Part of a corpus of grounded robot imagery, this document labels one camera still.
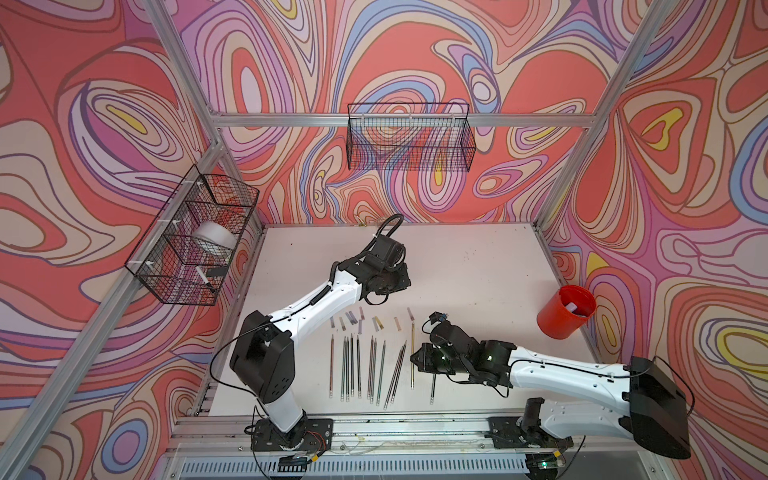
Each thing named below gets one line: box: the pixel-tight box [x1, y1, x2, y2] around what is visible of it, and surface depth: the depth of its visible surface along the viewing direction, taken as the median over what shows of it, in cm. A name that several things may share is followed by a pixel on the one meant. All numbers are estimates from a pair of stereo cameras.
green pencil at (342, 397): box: [340, 336, 346, 402], surface depth 86 cm
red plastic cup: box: [536, 285, 597, 340], surface depth 90 cm
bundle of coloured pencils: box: [383, 340, 407, 411], surface depth 84 cm
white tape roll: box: [193, 221, 238, 249], surface depth 75 cm
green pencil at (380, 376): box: [376, 340, 386, 407], surface depth 85 cm
